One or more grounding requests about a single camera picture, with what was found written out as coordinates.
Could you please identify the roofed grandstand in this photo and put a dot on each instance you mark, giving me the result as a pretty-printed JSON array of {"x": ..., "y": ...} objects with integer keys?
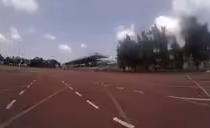
[{"x": 89, "y": 60}]

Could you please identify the building behind trees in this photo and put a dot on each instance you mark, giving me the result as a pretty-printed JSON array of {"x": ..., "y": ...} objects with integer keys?
[{"x": 159, "y": 57}]

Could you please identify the red running track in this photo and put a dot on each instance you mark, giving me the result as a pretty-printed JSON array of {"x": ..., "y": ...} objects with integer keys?
[{"x": 143, "y": 110}]

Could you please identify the row of trees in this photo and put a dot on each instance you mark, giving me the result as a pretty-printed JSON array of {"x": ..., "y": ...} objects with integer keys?
[{"x": 39, "y": 62}]

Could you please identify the dry grass field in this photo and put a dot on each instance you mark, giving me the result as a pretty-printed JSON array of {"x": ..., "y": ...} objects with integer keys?
[{"x": 13, "y": 69}]

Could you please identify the group of tall dark trees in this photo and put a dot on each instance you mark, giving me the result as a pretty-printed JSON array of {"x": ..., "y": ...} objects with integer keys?
[{"x": 196, "y": 40}]

